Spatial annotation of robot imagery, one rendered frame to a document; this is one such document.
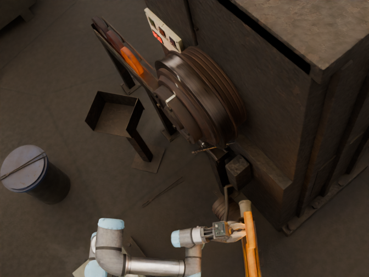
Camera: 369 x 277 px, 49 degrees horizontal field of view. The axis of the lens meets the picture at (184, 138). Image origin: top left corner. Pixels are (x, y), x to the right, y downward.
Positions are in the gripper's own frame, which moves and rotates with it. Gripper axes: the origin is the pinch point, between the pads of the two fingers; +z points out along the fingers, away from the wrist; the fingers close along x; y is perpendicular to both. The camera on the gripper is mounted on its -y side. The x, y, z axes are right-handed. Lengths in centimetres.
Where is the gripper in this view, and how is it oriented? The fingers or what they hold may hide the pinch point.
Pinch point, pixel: (249, 228)
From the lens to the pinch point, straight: 179.6
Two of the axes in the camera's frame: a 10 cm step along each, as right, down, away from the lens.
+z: 9.0, -2.3, -3.7
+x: -0.5, -9.0, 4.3
